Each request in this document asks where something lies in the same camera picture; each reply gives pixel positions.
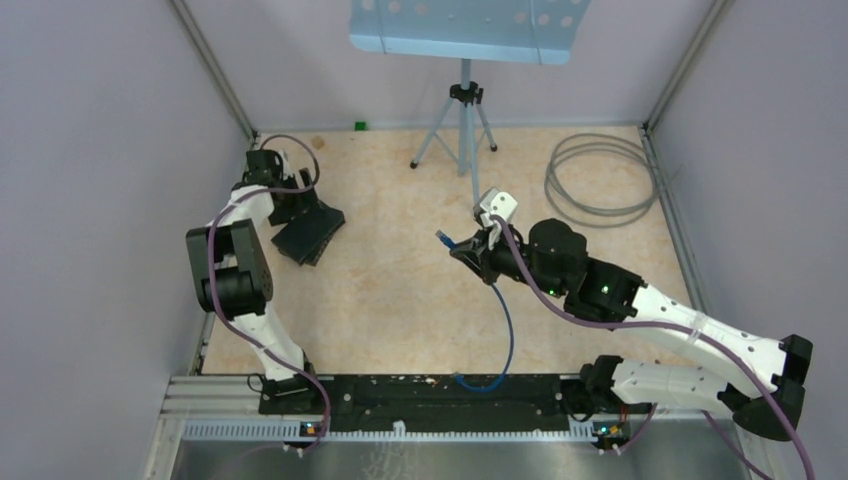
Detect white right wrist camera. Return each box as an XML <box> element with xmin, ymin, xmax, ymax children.
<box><xmin>472</xmin><ymin>187</ymin><xmax>518</xmax><ymax>250</ymax></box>

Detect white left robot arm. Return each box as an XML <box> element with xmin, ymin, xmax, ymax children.
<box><xmin>186</xmin><ymin>150</ymin><xmax>321</xmax><ymax>414</ymax></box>

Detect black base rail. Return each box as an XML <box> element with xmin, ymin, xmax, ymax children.
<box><xmin>247</xmin><ymin>374</ymin><xmax>650</xmax><ymax>435</ymax></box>

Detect black flat mat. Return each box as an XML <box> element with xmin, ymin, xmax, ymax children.
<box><xmin>271</xmin><ymin>224</ymin><xmax>338</xmax><ymax>266</ymax></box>

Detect blue ethernet cable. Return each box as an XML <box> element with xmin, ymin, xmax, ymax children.
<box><xmin>435</xmin><ymin>229</ymin><xmax>516</xmax><ymax>393</ymax></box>

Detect light blue tripod stand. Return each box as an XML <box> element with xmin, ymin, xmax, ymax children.
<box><xmin>349</xmin><ymin>0</ymin><xmax>590</xmax><ymax>199</ymax></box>

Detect coiled grey cable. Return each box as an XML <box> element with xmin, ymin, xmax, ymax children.
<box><xmin>543</xmin><ymin>133</ymin><xmax>662</xmax><ymax>230</ymax></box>

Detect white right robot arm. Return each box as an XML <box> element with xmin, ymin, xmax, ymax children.
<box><xmin>449</xmin><ymin>219</ymin><xmax>813</xmax><ymax>442</ymax></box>

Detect black network switch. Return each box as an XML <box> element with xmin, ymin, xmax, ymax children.
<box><xmin>271</xmin><ymin>203</ymin><xmax>345</xmax><ymax>266</ymax></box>

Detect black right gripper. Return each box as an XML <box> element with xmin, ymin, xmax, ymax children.
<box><xmin>452</xmin><ymin>218</ymin><xmax>567</xmax><ymax>299</ymax></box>

